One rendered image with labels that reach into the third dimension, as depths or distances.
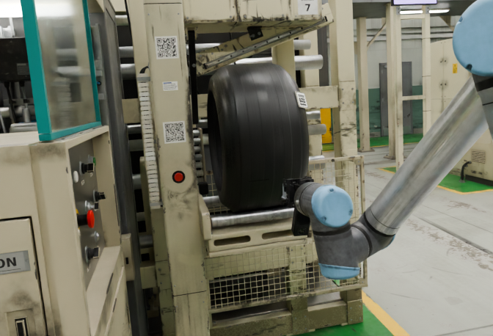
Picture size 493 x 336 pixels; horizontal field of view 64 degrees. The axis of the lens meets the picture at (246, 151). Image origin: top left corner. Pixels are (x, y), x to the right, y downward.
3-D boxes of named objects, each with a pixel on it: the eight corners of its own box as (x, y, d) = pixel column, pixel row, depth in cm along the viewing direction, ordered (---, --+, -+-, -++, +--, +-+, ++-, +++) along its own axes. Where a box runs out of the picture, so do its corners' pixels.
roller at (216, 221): (207, 216, 137) (206, 214, 141) (209, 229, 137) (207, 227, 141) (304, 204, 144) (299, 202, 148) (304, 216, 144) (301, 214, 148)
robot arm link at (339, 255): (374, 268, 95) (364, 218, 94) (345, 287, 88) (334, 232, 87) (342, 263, 102) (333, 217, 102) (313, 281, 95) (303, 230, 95)
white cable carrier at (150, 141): (150, 209, 141) (136, 73, 135) (151, 205, 146) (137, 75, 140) (163, 207, 142) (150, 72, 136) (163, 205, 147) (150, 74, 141)
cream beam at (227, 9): (183, 23, 160) (179, -14, 158) (180, 34, 184) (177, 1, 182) (323, 20, 172) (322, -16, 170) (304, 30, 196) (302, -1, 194)
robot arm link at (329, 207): (321, 235, 87) (312, 191, 87) (302, 225, 100) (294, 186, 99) (360, 225, 89) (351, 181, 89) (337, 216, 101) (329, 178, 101)
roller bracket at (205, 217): (203, 241, 134) (201, 213, 132) (194, 211, 172) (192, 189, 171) (213, 240, 134) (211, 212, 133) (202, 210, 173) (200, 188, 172)
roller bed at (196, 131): (163, 197, 180) (158, 132, 176) (163, 191, 194) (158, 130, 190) (207, 192, 183) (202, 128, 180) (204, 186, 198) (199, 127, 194)
